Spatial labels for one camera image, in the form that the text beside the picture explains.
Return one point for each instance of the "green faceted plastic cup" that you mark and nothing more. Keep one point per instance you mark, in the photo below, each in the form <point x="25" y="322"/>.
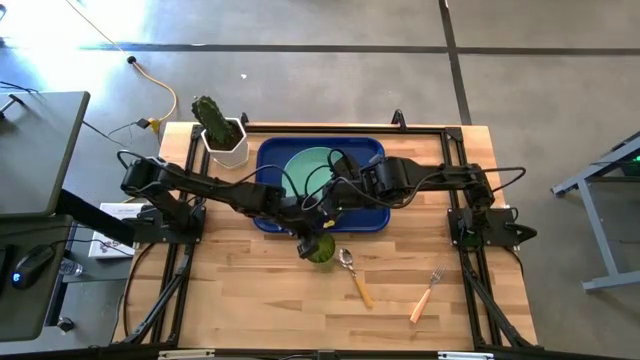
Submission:
<point x="326" y="250"/>

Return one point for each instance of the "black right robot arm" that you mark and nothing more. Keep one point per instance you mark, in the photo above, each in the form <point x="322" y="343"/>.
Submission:
<point x="430" y="177"/>

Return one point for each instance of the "black caster wheel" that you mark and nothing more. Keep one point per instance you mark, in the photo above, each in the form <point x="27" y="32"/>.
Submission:
<point x="65" y="324"/>

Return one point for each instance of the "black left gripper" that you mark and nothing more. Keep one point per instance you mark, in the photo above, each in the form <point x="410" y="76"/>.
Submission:
<point x="307" y="220"/>

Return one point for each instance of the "white hexagonal plant pot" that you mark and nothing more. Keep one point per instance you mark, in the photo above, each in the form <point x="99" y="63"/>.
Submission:
<point x="237" y="152"/>

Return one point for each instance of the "blue plastic tray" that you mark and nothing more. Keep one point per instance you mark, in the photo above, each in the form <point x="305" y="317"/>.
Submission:
<point x="272" y="150"/>

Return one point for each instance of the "black aluminium frame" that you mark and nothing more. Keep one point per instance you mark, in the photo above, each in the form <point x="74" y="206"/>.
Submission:
<point x="460" y="135"/>

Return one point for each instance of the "black table clamp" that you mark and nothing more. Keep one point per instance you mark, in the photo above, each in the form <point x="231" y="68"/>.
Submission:
<point x="399" y="118"/>

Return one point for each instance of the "dark grey desk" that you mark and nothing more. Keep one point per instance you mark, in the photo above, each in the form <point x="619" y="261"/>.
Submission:
<point x="35" y="150"/>

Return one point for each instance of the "clear water bottle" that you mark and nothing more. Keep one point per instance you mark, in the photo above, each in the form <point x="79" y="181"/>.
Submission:
<point x="71" y="268"/>

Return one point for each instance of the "yellow tag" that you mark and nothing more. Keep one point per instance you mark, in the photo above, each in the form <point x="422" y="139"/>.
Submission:
<point x="328" y="224"/>

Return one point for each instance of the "black computer mouse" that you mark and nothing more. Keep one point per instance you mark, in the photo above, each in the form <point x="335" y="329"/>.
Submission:
<point x="31" y="265"/>

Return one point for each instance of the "white printed box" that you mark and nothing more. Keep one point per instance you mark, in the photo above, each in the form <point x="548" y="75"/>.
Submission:
<point x="107" y="247"/>

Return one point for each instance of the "grey metal table frame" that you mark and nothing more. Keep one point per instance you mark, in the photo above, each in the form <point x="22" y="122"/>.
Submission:
<point x="595" y="220"/>

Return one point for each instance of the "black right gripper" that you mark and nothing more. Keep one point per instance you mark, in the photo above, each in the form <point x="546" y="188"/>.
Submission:
<point x="352" y="182"/>

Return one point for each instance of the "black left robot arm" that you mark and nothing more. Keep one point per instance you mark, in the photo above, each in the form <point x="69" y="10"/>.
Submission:
<point x="225" y="192"/>

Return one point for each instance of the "teal plate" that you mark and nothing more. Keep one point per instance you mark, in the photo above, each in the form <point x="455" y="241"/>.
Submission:
<point x="307" y="167"/>

